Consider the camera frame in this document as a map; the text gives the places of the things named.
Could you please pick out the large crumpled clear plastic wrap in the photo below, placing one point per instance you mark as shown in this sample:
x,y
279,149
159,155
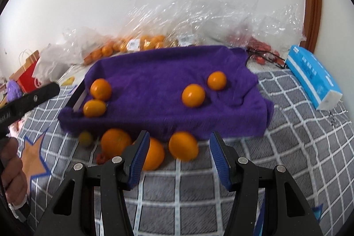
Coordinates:
x,y
193,12

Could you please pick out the small red fruit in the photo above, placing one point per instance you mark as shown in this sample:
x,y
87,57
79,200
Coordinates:
x,y
101,158

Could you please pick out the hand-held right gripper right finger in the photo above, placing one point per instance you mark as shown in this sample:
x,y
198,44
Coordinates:
x,y
220,164

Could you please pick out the white label sticker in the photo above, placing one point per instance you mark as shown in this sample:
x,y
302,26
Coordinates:
x,y
133,43

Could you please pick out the red paper bag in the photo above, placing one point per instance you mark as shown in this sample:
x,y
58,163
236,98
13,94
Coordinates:
x,y
26,75

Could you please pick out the small yellow-green fruit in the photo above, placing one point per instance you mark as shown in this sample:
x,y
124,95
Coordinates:
x,y
85,138

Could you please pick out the person's left hand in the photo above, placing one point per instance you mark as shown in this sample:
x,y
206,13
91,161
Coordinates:
x,y
15,175

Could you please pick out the grey checked blanket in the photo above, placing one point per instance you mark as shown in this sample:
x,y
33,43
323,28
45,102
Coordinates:
x,y
290,142

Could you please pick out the purple cloth bundle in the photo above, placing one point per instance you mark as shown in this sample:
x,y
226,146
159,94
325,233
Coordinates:
x,y
13,89

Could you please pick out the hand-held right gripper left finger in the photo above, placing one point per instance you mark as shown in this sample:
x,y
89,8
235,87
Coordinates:
x,y
139,161

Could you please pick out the blue tissue box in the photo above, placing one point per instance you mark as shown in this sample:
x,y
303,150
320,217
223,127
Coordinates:
x,y
309,73

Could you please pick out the large orange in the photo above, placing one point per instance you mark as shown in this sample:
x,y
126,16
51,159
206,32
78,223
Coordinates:
x,y
116,142

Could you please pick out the purple towel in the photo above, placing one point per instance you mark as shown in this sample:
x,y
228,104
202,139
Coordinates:
x,y
155,70

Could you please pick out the pile of red fruits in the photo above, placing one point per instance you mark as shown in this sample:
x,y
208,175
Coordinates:
x,y
260,45

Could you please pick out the black eyeglasses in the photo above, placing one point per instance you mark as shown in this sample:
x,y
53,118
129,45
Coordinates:
x,y
281,63

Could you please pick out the clear plastic bag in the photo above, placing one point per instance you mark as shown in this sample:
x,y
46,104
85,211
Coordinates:
x,y
83,39

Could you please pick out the printed paper sheet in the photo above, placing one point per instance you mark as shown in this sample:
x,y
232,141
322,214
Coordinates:
x,y
76,70

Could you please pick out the white plastic bag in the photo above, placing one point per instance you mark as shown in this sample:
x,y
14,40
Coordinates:
x,y
52,59

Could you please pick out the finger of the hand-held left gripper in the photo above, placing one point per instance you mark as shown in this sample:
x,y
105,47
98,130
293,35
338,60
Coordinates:
x,y
36,99

